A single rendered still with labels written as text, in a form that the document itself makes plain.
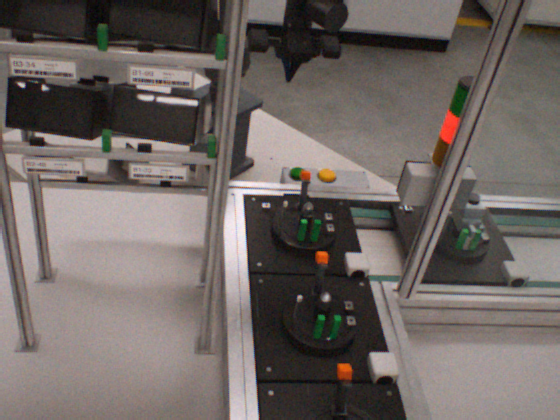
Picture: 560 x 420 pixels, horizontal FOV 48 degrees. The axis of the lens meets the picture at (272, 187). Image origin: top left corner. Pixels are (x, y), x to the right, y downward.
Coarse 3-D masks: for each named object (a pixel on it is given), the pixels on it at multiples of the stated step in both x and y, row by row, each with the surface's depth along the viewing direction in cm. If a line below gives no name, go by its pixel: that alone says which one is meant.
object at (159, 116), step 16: (128, 96) 95; (144, 96) 95; (160, 96) 94; (176, 96) 94; (208, 96) 104; (112, 112) 95; (128, 112) 95; (144, 112) 95; (160, 112) 95; (176, 112) 95; (192, 112) 95; (208, 112) 108; (112, 128) 96; (128, 128) 96; (144, 128) 96; (160, 128) 96; (176, 128) 95; (192, 128) 95; (208, 128) 112; (192, 144) 96
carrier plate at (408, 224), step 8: (392, 208) 145; (400, 208) 145; (416, 208) 146; (424, 208) 147; (392, 216) 145; (400, 216) 143; (408, 216) 144; (416, 216) 144; (400, 224) 141; (408, 224) 141; (416, 224) 142; (400, 232) 139; (408, 232) 139; (400, 240) 139; (408, 240) 137; (408, 248) 135
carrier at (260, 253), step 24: (264, 216) 137; (288, 216) 135; (312, 216) 131; (336, 216) 140; (264, 240) 131; (288, 240) 129; (312, 240) 130; (336, 240) 134; (264, 264) 126; (288, 264) 127; (312, 264) 127; (336, 264) 128; (360, 264) 126
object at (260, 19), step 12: (252, 0) 410; (264, 0) 411; (276, 0) 412; (252, 12) 415; (264, 12) 416; (276, 12) 417; (252, 24) 424; (264, 24) 425; (276, 24) 425; (312, 24) 424; (276, 36) 431; (336, 36) 435
